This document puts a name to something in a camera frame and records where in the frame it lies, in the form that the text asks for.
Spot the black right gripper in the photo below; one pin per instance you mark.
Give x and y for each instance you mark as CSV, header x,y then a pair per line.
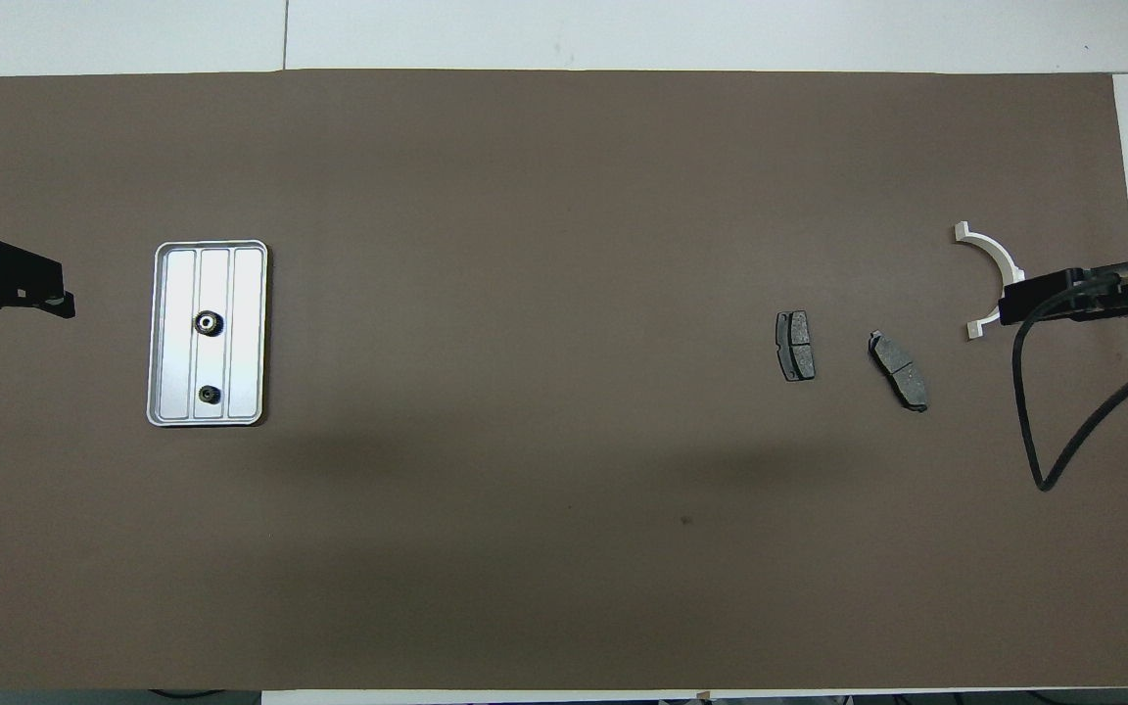
x,y
1063,297

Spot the large black bearing gear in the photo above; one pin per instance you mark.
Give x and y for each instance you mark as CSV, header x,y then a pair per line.
x,y
207,321

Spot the small black bearing gear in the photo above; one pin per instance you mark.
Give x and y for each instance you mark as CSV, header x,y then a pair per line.
x,y
209,395

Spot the silver metal tray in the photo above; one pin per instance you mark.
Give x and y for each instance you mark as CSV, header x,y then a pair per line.
x,y
241,294

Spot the dark tapered brake pad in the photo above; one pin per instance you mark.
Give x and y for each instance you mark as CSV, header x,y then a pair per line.
x,y
899,372

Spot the dark rectangular brake pad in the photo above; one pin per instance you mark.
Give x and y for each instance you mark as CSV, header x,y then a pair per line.
x,y
796,348

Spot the brown table mat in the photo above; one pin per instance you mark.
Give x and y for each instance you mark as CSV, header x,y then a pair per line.
x,y
623,196

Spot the white curved plastic bracket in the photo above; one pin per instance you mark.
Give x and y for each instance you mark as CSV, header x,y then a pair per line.
x,y
995,257

